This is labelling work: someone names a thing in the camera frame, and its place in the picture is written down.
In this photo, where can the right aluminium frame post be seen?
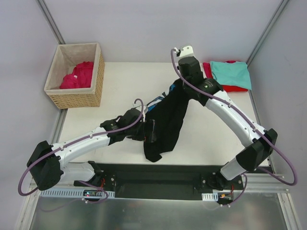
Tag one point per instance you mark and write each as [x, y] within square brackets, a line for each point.
[268, 29]

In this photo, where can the left aluminium frame post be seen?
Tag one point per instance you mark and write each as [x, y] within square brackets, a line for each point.
[51, 22]

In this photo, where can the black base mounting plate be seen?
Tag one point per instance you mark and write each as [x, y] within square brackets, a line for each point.
[151, 181]

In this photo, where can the pink t-shirt in basket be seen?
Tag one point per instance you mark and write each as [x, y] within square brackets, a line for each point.
[80, 77]

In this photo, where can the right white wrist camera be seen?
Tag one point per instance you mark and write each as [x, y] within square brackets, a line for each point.
[184, 51]

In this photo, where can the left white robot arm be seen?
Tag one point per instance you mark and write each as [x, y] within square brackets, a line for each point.
[51, 164]

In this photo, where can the red t-shirt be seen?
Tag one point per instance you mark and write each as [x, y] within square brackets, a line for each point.
[227, 88]

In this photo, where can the aluminium frame post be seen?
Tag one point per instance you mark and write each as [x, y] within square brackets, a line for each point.
[268, 29]
[51, 22]

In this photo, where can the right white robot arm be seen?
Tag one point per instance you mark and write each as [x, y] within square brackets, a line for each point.
[257, 141]

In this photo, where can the left white cable duct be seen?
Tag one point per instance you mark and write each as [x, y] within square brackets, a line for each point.
[77, 193]

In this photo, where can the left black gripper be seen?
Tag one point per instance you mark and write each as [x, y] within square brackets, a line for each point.
[150, 130]

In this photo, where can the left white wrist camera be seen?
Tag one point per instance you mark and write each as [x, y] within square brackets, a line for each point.
[142, 108]

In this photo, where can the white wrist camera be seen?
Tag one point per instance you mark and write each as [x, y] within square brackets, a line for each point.
[184, 51]
[142, 108]

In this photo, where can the wicker basket with liner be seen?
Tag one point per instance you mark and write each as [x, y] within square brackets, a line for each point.
[65, 59]

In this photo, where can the white cable duct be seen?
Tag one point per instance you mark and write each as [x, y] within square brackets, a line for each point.
[77, 193]
[210, 196]

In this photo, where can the teal t-shirt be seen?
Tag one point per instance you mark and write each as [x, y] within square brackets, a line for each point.
[231, 74]

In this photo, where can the black daisy print t-shirt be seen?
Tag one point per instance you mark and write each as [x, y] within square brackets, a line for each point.
[168, 111]

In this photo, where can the right white cable duct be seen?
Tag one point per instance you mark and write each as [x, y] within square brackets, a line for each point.
[210, 196]

